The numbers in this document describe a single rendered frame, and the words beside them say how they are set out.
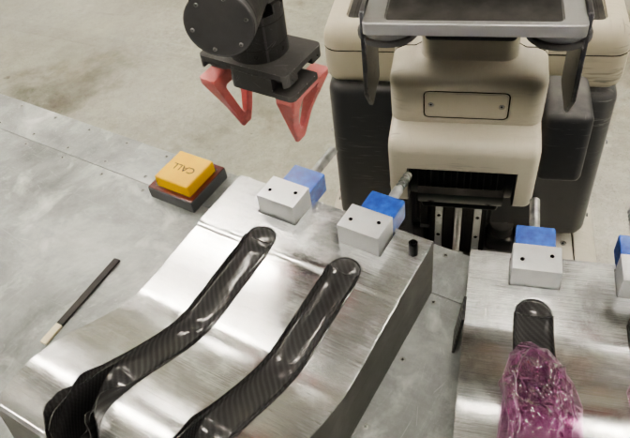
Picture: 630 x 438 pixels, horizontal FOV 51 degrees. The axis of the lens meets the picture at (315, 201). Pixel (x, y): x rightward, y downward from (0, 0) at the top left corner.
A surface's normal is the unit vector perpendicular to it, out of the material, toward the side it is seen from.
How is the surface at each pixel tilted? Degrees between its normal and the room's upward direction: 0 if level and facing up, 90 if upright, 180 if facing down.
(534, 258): 0
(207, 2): 89
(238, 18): 89
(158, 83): 0
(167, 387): 26
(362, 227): 0
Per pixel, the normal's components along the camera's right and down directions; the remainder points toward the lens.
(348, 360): -0.12, -0.68
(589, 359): 0.00, -0.92
